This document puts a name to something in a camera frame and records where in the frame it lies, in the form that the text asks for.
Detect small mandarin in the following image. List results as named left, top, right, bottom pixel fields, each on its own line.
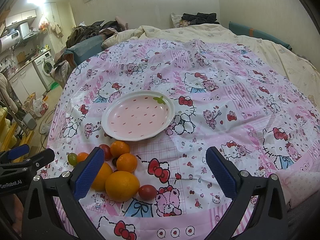
left=76, top=152, right=89, bottom=163
left=110, top=140, right=130, bottom=158
left=116, top=153, right=138, bottom=173

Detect green grape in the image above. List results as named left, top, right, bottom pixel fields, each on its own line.
left=67, top=153, right=78, bottom=167

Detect large orange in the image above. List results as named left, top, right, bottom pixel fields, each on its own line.
left=91, top=162, right=113, bottom=191
left=105, top=171, right=140, bottom=202

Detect small mandarin top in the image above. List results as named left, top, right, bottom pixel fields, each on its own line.
left=110, top=140, right=130, bottom=158

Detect large orange front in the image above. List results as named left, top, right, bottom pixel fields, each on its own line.
left=105, top=171, right=140, bottom=202

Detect red cherry tomato front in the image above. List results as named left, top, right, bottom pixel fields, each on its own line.
left=138, top=185, right=157, bottom=201

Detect yellow wooden rack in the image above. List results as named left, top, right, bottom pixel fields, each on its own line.
left=1, top=107, right=34, bottom=164

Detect red white plastic bag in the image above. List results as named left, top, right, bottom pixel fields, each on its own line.
left=33, top=97, right=49, bottom=118

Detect pink strawberry pattern plate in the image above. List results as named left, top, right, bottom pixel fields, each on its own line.
left=101, top=90, right=175, bottom=141

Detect pink Hello Kitty cloth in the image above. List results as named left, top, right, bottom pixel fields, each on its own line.
left=40, top=38, right=319, bottom=239

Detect white washing machine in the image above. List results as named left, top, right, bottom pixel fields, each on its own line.
left=33, top=49, right=55, bottom=92

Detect white water heater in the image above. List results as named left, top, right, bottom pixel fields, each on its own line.
left=1, top=30, right=21, bottom=53

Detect dark clothes pile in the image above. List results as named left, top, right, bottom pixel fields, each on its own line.
left=66, top=20, right=123, bottom=48

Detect teal headboard cushion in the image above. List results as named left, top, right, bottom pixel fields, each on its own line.
left=228, top=21, right=292, bottom=51

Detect black clothes on pillow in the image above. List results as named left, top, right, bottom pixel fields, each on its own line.
left=181, top=12, right=220, bottom=25

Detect teal bed frame edge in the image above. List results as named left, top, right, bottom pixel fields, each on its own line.
left=62, top=35, right=104, bottom=68

